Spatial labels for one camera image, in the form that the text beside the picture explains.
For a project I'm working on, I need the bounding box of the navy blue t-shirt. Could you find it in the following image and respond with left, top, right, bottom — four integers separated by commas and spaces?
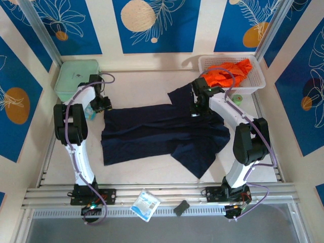
100, 85, 231, 179

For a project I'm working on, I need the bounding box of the blue white wipes packet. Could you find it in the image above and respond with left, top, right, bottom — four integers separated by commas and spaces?
85, 105, 97, 122

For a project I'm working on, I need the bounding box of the orange t-shirt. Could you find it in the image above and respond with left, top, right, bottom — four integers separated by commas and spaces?
201, 58, 253, 88

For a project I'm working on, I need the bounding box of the mint green zipper pouch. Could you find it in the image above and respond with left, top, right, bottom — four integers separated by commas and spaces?
54, 59, 103, 101

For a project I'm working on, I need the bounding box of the white perforated plastic basket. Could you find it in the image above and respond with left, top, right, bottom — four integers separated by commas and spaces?
198, 54, 266, 96

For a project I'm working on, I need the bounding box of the blue white plastic sachet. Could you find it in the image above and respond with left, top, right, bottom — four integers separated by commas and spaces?
130, 189, 160, 223

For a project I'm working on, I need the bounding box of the black controller board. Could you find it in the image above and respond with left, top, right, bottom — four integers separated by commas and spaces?
80, 205, 102, 217
224, 204, 251, 220

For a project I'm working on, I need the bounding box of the small black foam piece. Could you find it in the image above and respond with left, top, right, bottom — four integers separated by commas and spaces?
173, 199, 190, 217

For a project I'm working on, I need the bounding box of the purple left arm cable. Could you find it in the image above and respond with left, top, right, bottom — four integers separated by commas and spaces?
64, 72, 116, 227

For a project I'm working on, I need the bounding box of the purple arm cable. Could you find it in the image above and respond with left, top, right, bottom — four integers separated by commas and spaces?
199, 67, 278, 222
64, 72, 116, 227

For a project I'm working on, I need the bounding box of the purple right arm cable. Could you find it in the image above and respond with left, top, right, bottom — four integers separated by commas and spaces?
199, 67, 278, 222

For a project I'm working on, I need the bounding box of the aluminium table side rail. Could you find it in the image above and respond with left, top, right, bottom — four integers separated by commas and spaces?
36, 141, 55, 189
253, 91, 284, 183

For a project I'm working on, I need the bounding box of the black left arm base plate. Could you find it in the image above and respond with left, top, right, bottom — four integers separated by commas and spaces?
69, 188, 117, 206

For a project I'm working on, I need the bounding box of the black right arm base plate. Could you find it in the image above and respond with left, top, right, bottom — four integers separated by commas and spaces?
205, 186, 253, 203

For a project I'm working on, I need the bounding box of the aluminium corner post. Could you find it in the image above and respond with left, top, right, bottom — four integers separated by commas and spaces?
18, 0, 64, 66
253, 0, 296, 64

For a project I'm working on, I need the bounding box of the aluminium frame rail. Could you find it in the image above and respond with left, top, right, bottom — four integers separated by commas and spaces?
21, 182, 301, 210

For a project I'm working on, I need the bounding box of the grey slotted cable duct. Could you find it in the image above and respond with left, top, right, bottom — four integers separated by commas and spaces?
32, 206, 228, 220

